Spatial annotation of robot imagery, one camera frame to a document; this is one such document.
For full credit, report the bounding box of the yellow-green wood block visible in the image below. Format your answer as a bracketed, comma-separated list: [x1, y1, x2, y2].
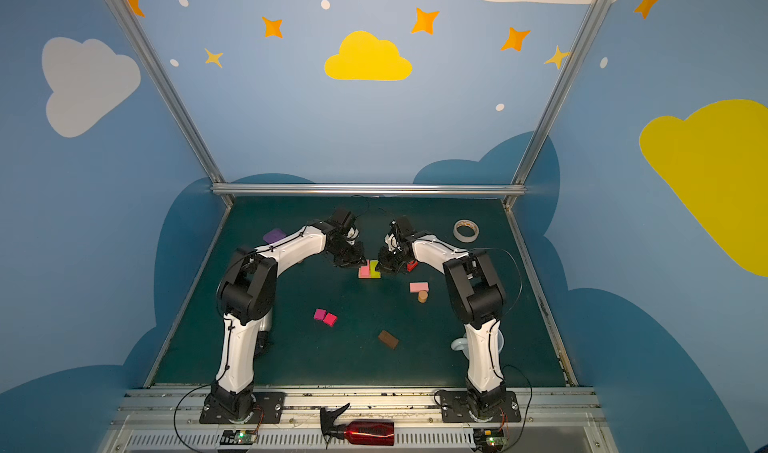
[369, 260, 381, 279]

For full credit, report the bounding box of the light pink wood block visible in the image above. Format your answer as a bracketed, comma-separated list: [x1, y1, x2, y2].
[409, 282, 429, 293]

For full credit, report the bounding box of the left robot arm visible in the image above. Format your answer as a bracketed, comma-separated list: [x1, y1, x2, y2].
[200, 211, 365, 424]

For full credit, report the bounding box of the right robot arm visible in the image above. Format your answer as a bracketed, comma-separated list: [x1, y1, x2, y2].
[378, 232, 507, 419]

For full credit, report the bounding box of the dark pink cube block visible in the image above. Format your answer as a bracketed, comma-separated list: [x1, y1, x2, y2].
[323, 313, 337, 326]

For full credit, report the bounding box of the brown wood block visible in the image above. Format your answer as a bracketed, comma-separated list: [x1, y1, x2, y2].
[378, 330, 400, 350]

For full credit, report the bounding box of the purple pink toy spatula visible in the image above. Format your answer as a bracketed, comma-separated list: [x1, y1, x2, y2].
[263, 228, 287, 244]

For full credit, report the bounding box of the white tape roll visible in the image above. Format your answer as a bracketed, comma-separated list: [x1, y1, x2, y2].
[453, 219, 480, 243]

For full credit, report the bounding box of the light blue mug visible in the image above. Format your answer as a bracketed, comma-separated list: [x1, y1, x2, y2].
[450, 337, 468, 355]

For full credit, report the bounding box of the red spray bottle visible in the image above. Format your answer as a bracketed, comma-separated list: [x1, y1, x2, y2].
[320, 403, 395, 447]

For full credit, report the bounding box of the right controller board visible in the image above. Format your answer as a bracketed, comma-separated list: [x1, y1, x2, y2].
[471, 429, 507, 453]

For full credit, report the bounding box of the controller board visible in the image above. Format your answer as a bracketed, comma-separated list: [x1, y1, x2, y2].
[219, 429, 259, 446]
[471, 429, 507, 453]

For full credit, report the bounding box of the left controller board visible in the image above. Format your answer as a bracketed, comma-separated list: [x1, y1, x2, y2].
[219, 429, 259, 446]

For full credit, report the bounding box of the aluminium frame rail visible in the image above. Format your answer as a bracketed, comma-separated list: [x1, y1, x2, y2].
[211, 183, 526, 197]

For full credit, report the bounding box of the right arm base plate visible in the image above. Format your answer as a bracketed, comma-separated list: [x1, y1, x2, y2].
[433, 389, 522, 423]

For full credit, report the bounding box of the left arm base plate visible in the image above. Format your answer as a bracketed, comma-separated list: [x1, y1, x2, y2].
[199, 390, 285, 425]

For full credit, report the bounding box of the aluminium corner post right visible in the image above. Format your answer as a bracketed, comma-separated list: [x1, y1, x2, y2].
[503, 0, 613, 213]

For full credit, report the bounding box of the aluminium corner post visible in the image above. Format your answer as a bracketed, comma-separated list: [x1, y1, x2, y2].
[104, 0, 225, 186]
[503, 0, 613, 213]

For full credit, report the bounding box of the aluminium corner post left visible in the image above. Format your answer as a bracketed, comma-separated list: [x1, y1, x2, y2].
[104, 0, 225, 186]

